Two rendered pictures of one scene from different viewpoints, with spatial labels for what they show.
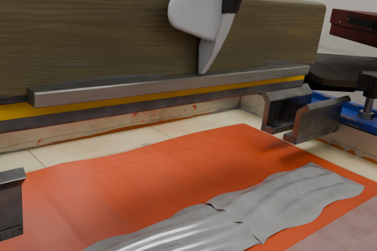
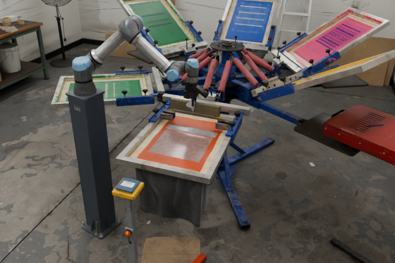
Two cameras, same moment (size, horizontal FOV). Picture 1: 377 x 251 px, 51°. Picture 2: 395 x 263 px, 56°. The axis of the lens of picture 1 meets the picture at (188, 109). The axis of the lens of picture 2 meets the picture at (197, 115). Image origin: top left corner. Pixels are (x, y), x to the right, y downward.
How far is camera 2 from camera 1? 2.40 m
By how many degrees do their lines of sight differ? 56
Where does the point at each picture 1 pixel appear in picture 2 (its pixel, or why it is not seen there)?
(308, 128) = (218, 127)
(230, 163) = (206, 127)
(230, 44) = (198, 109)
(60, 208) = (181, 121)
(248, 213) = (193, 130)
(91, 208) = (183, 122)
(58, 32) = (177, 104)
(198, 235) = (186, 129)
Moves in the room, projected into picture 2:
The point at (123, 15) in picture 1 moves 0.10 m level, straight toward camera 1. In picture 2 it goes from (183, 103) to (171, 107)
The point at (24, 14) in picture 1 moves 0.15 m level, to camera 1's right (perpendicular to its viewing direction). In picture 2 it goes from (174, 102) to (183, 111)
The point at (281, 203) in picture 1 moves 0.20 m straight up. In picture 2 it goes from (199, 132) to (200, 105)
